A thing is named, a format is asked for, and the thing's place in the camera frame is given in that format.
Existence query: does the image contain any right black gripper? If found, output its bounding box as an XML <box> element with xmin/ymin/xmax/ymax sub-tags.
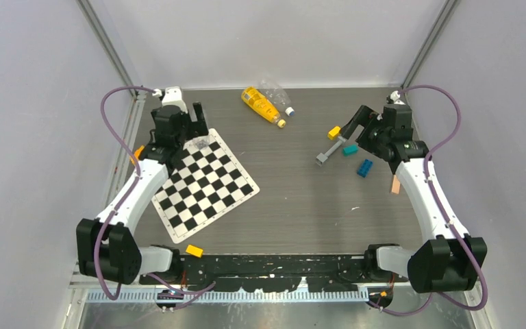
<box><xmin>340</xmin><ymin>105</ymin><xmax>390</xmax><ymax>159</ymax></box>

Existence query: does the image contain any clear plastic bottle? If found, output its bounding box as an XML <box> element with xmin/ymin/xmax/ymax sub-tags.
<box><xmin>192</xmin><ymin>135</ymin><xmax>210</xmax><ymax>149</ymax></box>

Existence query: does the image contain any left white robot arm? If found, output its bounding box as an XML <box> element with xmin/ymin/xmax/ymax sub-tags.
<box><xmin>76</xmin><ymin>102</ymin><xmax>209</xmax><ymax>284</ymax></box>

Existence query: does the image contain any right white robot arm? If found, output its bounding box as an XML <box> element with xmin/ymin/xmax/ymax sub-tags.
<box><xmin>340</xmin><ymin>104</ymin><xmax>488</xmax><ymax>293</ymax></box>

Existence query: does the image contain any yellow juice bottle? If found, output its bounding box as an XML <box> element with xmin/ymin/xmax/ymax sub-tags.
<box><xmin>241</xmin><ymin>86</ymin><xmax>286</xmax><ymax>128</ymax></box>

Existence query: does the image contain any clear bottle blue cap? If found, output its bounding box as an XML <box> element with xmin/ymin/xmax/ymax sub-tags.
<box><xmin>258</xmin><ymin>78</ymin><xmax>295</xmax><ymax>117</ymax></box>

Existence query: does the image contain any teal block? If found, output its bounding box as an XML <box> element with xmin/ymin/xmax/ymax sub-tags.
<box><xmin>342</xmin><ymin>145</ymin><xmax>359</xmax><ymax>156</ymax></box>

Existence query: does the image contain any black white chessboard mat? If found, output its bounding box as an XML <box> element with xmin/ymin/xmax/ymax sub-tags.
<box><xmin>152</xmin><ymin>128</ymin><xmax>260</xmax><ymax>243</ymax></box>

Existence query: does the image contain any blue lego brick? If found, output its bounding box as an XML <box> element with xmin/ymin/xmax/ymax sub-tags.
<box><xmin>356</xmin><ymin>159</ymin><xmax>373</xmax><ymax>178</ymax></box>

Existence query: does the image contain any grey long block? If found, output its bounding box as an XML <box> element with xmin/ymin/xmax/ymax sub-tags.
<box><xmin>316</xmin><ymin>136</ymin><xmax>347</xmax><ymax>167</ymax></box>

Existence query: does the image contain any orange green block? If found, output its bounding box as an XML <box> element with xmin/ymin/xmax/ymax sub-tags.
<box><xmin>130</xmin><ymin>145</ymin><xmax>145</xmax><ymax>165</ymax></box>

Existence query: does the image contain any tan wooden block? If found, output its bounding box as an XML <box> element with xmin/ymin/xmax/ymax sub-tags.
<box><xmin>390</xmin><ymin>175</ymin><xmax>401</xmax><ymax>195</ymax></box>

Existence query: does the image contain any yellow block near base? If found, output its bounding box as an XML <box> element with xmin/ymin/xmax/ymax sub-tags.
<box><xmin>185</xmin><ymin>244</ymin><xmax>204</xmax><ymax>258</ymax></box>

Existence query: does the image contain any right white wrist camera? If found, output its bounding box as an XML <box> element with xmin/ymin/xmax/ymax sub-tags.
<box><xmin>386</xmin><ymin>90</ymin><xmax>405</xmax><ymax>105</ymax></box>

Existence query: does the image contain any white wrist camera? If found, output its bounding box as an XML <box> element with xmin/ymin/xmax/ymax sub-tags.
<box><xmin>386</xmin><ymin>90</ymin><xmax>405</xmax><ymax>105</ymax></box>
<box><xmin>152</xmin><ymin>86</ymin><xmax>188</xmax><ymax>113</ymax></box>

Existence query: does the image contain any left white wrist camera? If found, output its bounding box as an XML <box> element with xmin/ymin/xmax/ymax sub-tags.
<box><xmin>152</xmin><ymin>86</ymin><xmax>188</xmax><ymax>113</ymax></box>

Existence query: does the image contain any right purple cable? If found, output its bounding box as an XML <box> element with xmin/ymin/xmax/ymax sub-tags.
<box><xmin>367</xmin><ymin>84</ymin><xmax>490</xmax><ymax>317</ymax></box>

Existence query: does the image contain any purple cable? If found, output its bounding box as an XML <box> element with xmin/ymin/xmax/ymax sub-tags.
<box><xmin>91</xmin><ymin>86</ymin><xmax>216</xmax><ymax>310</ymax></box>
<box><xmin>367</xmin><ymin>84</ymin><xmax>490</xmax><ymax>317</ymax></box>

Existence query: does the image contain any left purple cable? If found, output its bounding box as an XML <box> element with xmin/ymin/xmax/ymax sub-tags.
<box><xmin>91</xmin><ymin>86</ymin><xmax>216</xmax><ymax>310</ymax></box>

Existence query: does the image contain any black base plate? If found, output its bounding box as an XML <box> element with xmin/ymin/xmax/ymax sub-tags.
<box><xmin>140</xmin><ymin>250</ymin><xmax>406</xmax><ymax>293</ymax></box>

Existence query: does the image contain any grey slotted cable duct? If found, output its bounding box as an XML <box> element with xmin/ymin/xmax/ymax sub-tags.
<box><xmin>85</xmin><ymin>289</ymin><xmax>370</xmax><ymax>304</ymax></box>

